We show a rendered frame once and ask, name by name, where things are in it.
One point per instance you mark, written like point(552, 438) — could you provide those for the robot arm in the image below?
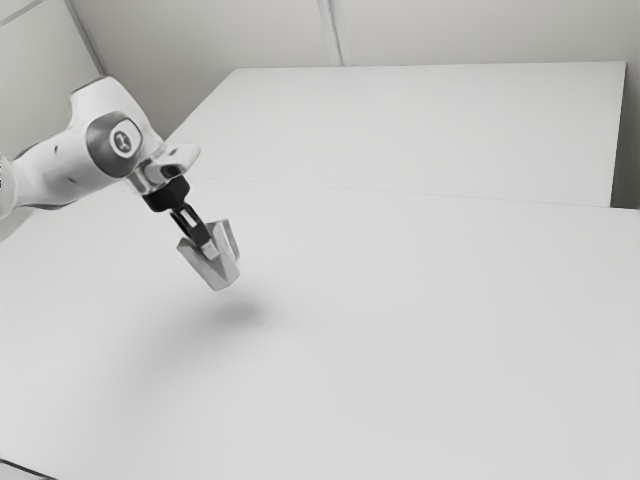
point(55, 165)

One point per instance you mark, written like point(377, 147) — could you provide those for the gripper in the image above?
point(167, 196)

